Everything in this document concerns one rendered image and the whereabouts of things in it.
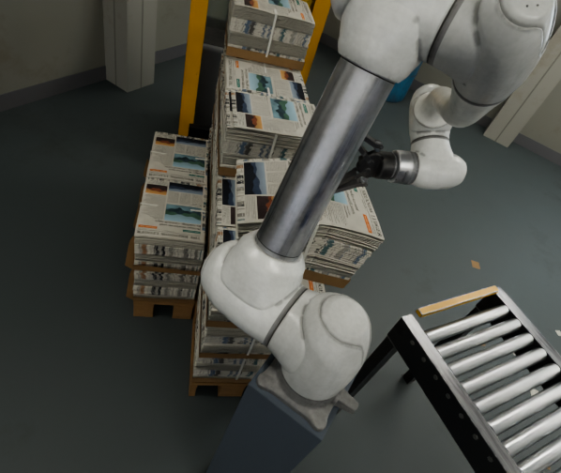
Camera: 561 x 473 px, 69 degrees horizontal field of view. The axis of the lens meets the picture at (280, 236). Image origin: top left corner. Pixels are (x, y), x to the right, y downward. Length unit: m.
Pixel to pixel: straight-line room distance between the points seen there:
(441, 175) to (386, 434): 1.43
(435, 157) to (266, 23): 1.15
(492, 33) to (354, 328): 0.52
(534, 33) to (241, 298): 0.63
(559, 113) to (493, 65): 4.83
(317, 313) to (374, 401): 1.53
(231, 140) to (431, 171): 0.77
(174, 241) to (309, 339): 1.06
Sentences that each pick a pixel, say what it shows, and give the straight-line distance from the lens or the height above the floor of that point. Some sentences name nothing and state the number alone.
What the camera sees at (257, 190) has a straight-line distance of 1.14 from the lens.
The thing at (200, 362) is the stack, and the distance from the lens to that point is 1.75.
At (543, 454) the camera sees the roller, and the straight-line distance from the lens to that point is 1.59.
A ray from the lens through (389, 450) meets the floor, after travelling 2.24.
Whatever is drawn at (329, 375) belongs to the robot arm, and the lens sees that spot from 0.84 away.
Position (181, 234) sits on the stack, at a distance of 1.76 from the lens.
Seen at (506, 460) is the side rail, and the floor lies 0.80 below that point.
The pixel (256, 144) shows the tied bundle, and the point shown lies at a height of 1.00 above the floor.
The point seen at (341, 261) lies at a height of 1.07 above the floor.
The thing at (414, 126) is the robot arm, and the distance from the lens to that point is 1.21.
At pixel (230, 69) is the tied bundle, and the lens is 1.98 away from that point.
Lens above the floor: 1.89
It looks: 44 degrees down
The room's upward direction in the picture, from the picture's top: 21 degrees clockwise
